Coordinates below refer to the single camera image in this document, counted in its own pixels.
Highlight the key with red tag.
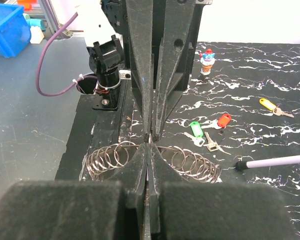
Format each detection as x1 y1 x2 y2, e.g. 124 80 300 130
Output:
201 113 232 130

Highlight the white plastic block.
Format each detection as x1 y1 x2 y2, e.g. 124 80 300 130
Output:
30 26 45 44

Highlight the blue bin left side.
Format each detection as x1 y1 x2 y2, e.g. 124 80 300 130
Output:
0 3 31 58

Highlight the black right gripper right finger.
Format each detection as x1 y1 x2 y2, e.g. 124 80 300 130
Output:
147 144 297 240

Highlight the white perforated music stand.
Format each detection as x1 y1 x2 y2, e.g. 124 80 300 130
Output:
234 155 300 171

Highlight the key with yellow tag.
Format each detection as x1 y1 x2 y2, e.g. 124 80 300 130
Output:
259 98 294 118

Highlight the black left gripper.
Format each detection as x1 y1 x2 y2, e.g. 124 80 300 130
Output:
117 0 212 142

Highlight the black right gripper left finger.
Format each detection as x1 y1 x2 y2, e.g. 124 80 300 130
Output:
0 144 146 240

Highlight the key with green tag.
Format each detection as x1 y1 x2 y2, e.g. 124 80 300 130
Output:
183 121 205 147

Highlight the teal plastic object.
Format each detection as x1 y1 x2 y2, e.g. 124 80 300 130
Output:
23 13 46 32

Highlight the orange plastic object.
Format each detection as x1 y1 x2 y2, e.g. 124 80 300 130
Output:
17 0 38 11

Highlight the plain silver key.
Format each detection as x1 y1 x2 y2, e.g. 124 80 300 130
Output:
204 131 219 152

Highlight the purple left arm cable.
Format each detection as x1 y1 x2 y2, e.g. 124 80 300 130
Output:
35 11 98 97

